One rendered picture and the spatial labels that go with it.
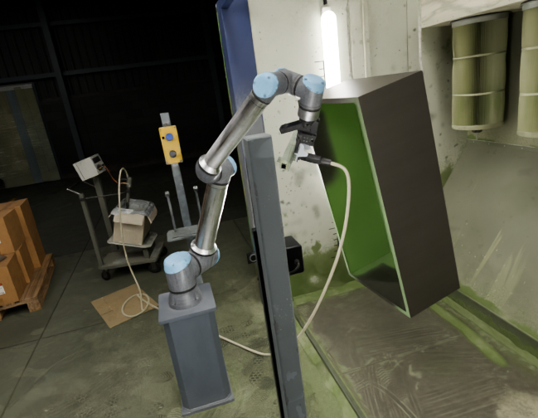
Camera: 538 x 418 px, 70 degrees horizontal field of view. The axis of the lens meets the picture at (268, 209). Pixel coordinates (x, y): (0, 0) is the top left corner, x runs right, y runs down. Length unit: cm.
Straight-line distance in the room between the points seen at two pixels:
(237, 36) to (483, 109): 172
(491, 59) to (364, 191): 119
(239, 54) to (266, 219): 203
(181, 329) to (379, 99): 152
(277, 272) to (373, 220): 186
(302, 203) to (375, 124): 130
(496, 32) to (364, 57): 83
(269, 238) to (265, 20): 215
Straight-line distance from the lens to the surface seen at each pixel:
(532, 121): 268
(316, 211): 300
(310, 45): 287
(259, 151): 75
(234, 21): 275
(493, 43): 304
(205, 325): 221
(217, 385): 246
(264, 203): 77
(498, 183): 323
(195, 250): 220
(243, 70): 272
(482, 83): 304
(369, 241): 268
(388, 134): 183
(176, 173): 291
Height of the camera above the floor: 173
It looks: 18 degrees down
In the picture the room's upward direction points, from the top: 8 degrees counter-clockwise
